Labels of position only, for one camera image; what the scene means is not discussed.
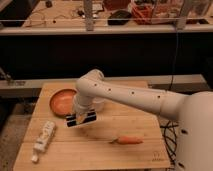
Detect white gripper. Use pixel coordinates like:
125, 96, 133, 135
73, 101, 90, 123

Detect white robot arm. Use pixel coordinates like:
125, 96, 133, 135
73, 69, 213, 171

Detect translucent white cup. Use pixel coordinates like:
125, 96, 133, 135
93, 98, 105, 112

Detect orange wooden bowl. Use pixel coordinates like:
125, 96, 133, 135
49, 89, 76, 117

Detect white toothpaste tube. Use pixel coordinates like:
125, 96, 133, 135
31, 121, 56, 163

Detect wooden board table top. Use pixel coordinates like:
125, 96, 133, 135
13, 82, 170, 171

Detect orange toy carrot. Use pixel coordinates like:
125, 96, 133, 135
111, 136, 142, 145

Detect black object on bench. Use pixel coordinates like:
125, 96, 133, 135
107, 10, 132, 26

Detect orange crate on bench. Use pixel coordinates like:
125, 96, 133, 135
132, 4, 152, 25

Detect black cables on floor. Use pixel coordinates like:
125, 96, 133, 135
159, 121, 181, 168

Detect grey metal post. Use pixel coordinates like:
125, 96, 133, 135
83, 0, 94, 31

